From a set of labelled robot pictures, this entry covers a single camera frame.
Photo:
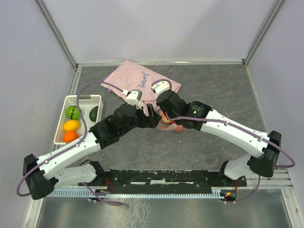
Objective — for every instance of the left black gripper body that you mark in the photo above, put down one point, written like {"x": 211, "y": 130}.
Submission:
{"x": 142, "y": 120}

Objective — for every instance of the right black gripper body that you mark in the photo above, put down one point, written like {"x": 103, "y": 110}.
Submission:
{"x": 175, "y": 116}

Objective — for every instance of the peach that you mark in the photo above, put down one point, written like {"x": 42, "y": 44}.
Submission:
{"x": 165, "y": 119}

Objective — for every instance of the clear zip top bag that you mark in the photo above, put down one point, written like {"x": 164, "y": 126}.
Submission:
{"x": 167, "y": 126}

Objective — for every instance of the red apple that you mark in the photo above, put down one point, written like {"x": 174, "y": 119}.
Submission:
{"x": 181, "y": 129}

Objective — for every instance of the dark green avocado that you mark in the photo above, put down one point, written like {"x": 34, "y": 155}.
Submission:
{"x": 94, "y": 113}

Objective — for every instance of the white perforated plastic basket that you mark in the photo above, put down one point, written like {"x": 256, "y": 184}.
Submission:
{"x": 86, "y": 104}

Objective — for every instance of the green apple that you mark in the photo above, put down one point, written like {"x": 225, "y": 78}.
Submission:
{"x": 72, "y": 113}

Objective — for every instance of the orange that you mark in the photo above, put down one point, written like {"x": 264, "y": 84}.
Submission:
{"x": 69, "y": 136}

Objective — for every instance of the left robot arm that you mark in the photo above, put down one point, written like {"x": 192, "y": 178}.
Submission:
{"x": 41, "y": 174}

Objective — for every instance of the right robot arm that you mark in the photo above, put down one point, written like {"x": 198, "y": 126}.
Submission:
{"x": 261, "y": 147}

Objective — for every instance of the pink cloth with lettering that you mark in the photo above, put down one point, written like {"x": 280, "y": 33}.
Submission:
{"x": 131, "y": 76}

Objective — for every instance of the yellow lemon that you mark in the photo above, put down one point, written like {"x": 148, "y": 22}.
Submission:
{"x": 71, "y": 125}

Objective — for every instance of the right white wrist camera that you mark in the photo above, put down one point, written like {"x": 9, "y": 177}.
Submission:
{"x": 159, "y": 87}

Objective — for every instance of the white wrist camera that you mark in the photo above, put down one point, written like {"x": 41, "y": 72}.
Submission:
{"x": 159, "y": 87}
{"x": 133, "y": 97}

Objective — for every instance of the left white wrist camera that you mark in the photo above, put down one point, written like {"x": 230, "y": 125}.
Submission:
{"x": 133, "y": 97}

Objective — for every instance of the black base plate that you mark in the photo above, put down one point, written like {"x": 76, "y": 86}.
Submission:
{"x": 164, "y": 182}

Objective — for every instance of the light blue cable duct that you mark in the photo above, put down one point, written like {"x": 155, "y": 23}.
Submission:
{"x": 86, "y": 193}

